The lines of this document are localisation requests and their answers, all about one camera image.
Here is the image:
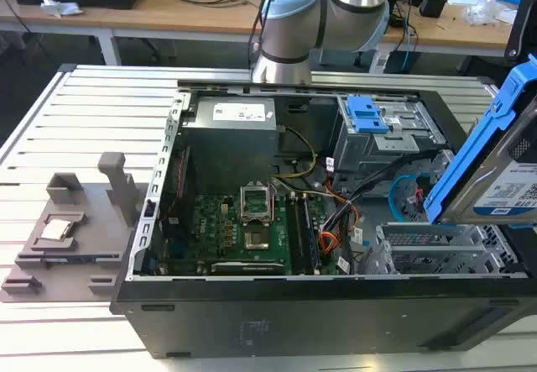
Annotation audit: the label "hard disk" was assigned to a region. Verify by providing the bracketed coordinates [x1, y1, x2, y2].
[422, 52, 537, 227]

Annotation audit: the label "red orange disk power wire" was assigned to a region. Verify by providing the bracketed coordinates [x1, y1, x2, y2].
[409, 185, 427, 212]

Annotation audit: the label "blue empty disk carrier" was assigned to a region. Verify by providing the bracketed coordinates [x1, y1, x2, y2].
[347, 95, 388, 135]

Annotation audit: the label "metal disk bay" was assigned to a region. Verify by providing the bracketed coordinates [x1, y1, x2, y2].
[368, 222, 526, 277]

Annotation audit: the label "clear plastic bag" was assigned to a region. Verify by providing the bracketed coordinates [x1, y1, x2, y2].
[461, 0, 512, 27]

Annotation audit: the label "small black device box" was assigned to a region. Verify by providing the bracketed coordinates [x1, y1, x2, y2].
[419, 0, 451, 18]

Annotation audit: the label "metal drive cage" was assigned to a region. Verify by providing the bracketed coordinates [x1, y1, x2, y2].
[330, 93, 446, 174]

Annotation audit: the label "black RAM stick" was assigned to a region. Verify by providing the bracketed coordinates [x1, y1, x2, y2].
[302, 194, 323, 275]

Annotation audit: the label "grey power supply unit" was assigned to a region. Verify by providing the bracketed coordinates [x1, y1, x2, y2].
[181, 97, 281, 182]

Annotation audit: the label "metal socket cover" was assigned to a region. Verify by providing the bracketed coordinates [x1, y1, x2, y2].
[239, 183, 274, 226]

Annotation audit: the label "CPU socket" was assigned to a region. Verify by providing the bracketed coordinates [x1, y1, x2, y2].
[243, 227, 272, 252]

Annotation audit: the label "wooden desk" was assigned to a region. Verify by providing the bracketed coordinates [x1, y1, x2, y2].
[0, 0, 537, 67]

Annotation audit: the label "green motherboard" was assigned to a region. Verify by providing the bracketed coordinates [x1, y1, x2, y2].
[159, 191, 350, 276]

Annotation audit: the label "black graphics card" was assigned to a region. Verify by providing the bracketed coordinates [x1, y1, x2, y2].
[209, 260, 287, 276]

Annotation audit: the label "black open PC case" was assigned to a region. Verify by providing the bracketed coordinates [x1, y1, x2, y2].
[109, 78, 537, 360]

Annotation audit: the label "crumpled white paper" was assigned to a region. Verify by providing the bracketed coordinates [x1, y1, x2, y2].
[39, 0, 84, 17]

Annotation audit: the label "grey parts rack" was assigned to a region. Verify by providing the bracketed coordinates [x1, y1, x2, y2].
[0, 152, 151, 304]

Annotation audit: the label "silver CPU chip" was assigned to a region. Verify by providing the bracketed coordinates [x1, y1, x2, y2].
[41, 219, 70, 241]

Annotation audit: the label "hanging blue cable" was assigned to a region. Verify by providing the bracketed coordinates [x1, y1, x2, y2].
[399, 21, 419, 72]

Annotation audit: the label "blue disk data wire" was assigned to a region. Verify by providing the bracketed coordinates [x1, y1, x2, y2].
[388, 172, 434, 223]

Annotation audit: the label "black sleeved cable bundle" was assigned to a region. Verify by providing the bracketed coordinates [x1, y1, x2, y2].
[331, 148, 456, 264]

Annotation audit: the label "yellow power wires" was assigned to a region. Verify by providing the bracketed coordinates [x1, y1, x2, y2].
[275, 126, 318, 179]

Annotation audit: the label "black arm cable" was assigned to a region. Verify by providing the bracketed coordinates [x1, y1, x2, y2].
[247, 0, 281, 67]

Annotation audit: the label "orange wire bundle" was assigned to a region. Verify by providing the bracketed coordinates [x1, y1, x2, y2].
[317, 195, 360, 256]

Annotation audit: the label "thin red wire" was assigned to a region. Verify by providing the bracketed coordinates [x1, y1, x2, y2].
[160, 148, 189, 223]

